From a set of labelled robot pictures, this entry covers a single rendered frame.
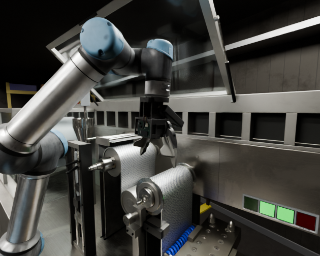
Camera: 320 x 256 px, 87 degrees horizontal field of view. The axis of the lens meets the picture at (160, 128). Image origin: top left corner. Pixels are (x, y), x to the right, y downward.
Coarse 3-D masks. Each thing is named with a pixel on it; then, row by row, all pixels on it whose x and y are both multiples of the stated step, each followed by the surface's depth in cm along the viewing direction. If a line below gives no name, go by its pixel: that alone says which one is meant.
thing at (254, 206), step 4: (244, 200) 75; (248, 200) 74; (252, 200) 73; (256, 200) 72; (244, 204) 75; (248, 204) 74; (252, 204) 73; (256, 204) 72; (248, 208) 74; (252, 208) 73; (256, 208) 72
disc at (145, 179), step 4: (140, 180) 69; (144, 180) 68; (148, 180) 66; (152, 180) 65; (152, 184) 65; (156, 184) 64; (136, 188) 71; (156, 188) 64; (160, 188) 63; (136, 192) 71; (160, 192) 63; (160, 196) 63; (160, 200) 63; (160, 204) 63; (160, 208) 63; (148, 212) 68; (152, 212) 66; (156, 212) 65; (160, 212) 64
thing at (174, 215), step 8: (192, 192) 82; (184, 200) 76; (192, 200) 82; (168, 208) 67; (176, 208) 72; (184, 208) 77; (168, 216) 67; (176, 216) 72; (184, 216) 77; (176, 224) 72; (184, 224) 78; (176, 232) 73; (184, 232) 78; (168, 240) 68; (176, 240) 73; (168, 248) 69
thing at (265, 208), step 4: (260, 204) 71; (264, 204) 70; (268, 204) 69; (260, 208) 71; (264, 208) 70; (268, 208) 69; (272, 208) 68; (260, 212) 71; (264, 212) 70; (268, 212) 69; (272, 212) 68; (272, 216) 68
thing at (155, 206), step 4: (192, 176) 82; (140, 184) 68; (144, 184) 67; (148, 184) 65; (140, 188) 69; (152, 188) 64; (156, 192) 63; (156, 196) 63; (156, 200) 63; (156, 204) 64; (148, 208) 66; (152, 208) 65; (156, 208) 64
